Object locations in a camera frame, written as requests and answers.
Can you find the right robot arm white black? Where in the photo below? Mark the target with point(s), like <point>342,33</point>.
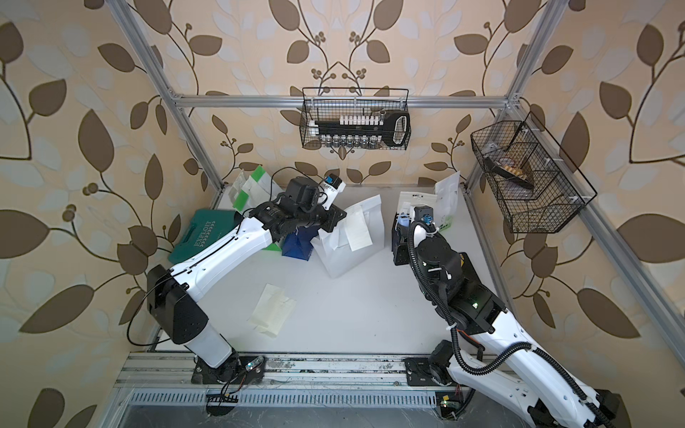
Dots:
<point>489,351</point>

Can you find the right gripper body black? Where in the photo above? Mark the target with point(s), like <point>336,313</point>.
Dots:
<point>403,256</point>

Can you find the white bag back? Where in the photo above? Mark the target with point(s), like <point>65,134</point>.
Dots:
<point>333,248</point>

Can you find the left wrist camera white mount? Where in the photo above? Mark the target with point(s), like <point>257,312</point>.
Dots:
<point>330,187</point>

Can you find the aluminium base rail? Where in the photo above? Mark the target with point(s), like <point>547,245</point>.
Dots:
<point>308,371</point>

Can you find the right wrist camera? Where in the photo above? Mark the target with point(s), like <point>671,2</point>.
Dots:
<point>423,214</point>

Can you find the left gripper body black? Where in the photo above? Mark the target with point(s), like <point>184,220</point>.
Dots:
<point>324,218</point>

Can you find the green white cool tea bag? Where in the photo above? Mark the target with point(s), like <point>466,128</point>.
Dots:
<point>259,189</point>

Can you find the object in right basket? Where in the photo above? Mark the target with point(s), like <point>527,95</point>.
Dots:
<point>508,173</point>

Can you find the right wire basket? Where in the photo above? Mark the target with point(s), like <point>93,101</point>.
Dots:
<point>561,189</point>

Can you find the wire basket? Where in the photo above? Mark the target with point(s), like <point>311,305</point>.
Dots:
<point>561,189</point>
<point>331,102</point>

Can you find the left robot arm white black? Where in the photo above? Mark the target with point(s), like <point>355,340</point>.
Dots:
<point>173,294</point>

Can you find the black socket set holder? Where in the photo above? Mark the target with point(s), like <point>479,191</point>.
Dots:
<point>385,128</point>

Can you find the green plastic tool case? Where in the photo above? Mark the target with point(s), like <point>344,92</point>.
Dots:
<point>205,228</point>

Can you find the blue takeaway bag white handles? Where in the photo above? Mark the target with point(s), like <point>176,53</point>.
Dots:
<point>297,245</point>

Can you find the white green bag right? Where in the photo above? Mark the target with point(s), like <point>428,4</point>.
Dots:
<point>446,200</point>

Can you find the back wire basket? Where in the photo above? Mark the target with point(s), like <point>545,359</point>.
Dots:
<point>331,102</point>

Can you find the small dark navy bag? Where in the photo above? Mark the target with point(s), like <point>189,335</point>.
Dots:
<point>236,195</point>

